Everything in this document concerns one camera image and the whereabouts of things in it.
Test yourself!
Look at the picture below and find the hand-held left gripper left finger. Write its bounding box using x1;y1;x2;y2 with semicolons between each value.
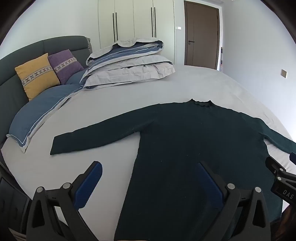
26;161;103;241

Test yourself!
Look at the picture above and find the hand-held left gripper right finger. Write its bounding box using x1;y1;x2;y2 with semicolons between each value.
196;161;271;241

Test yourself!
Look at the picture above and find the dark green sweater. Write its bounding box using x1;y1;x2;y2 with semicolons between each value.
50;98;296;241

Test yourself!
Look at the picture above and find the dark bedside cabinet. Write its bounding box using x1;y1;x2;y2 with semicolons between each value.
0;177;30;239

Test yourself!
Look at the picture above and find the blue pillow with grey border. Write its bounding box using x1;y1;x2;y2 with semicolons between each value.
6;84;82;154
66;69;90;85

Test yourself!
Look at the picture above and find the bed with white sheet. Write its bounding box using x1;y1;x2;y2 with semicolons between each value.
0;64;296;241

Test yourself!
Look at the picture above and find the dark green padded headboard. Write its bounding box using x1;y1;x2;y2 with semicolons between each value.
0;35;93;145

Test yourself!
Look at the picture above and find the yellow cushion with patterned band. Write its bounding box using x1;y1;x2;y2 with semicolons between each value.
14;53;61;101

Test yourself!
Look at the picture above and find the purple cushion with patterned band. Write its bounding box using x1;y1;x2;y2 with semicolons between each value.
48;49;85;85

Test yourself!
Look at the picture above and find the folded blue and grey duvet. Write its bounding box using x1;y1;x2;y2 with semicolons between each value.
86;37;164;70

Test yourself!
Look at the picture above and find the brown door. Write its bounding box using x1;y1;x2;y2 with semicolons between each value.
184;0;220;70

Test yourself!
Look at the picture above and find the white wardrobe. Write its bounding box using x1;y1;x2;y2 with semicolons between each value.
97;0;176;66

